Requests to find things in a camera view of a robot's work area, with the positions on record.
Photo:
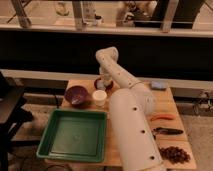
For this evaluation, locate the small grey towel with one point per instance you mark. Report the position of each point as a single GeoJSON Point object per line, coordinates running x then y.
{"type": "Point", "coordinates": [100, 85]}

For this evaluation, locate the pile of brown pieces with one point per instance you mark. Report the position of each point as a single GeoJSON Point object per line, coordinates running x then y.
{"type": "Point", "coordinates": [174, 154]}

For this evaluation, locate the orange carrot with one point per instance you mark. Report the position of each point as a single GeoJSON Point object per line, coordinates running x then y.
{"type": "Point", "coordinates": [163, 116]}

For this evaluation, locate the white cup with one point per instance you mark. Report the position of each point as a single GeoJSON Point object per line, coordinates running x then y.
{"type": "Point", "coordinates": [99, 97]}

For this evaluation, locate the red bowl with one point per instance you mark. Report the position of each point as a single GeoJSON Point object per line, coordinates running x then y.
{"type": "Point", "coordinates": [107, 87]}

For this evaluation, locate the dark chair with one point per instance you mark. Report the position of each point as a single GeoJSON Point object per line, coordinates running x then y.
{"type": "Point", "coordinates": [12, 116]}

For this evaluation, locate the purple bowl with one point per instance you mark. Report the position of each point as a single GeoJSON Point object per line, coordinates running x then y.
{"type": "Point", "coordinates": [76, 95]}

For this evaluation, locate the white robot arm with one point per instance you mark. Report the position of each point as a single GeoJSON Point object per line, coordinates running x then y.
{"type": "Point", "coordinates": [128, 108]}

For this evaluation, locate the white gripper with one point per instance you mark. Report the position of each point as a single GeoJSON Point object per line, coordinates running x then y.
{"type": "Point", "coordinates": [105, 76]}

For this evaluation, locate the green plastic tray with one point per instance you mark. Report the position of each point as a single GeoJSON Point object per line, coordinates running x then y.
{"type": "Point", "coordinates": [74, 135]}

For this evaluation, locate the black handled knife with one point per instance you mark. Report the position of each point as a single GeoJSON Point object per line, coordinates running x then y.
{"type": "Point", "coordinates": [167, 131]}

